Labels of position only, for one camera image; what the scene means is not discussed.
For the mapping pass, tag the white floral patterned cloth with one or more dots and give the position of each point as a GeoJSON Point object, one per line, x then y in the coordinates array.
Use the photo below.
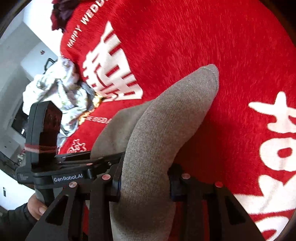
{"type": "Point", "coordinates": [61, 85]}

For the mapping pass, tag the dark purple clothes pile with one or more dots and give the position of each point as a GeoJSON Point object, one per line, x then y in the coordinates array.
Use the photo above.
{"type": "Point", "coordinates": [62, 12]}

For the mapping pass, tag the grey knitted small garment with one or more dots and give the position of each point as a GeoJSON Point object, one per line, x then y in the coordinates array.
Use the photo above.
{"type": "Point", "coordinates": [150, 135]}

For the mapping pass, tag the person's left hand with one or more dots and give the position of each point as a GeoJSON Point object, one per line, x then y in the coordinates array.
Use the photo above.
{"type": "Point", "coordinates": [35, 207]}

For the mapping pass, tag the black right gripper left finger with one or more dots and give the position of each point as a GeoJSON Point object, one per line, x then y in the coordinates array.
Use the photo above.
{"type": "Point", "coordinates": [78, 192]}

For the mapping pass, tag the black sleeve forearm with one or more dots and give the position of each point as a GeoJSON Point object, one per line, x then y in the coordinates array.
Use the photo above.
{"type": "Point", "coordinates": [17, 224]}

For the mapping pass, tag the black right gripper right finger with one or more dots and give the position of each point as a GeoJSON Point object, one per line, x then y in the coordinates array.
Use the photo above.
{"type": "Point", "coordinates": [209, 211]}

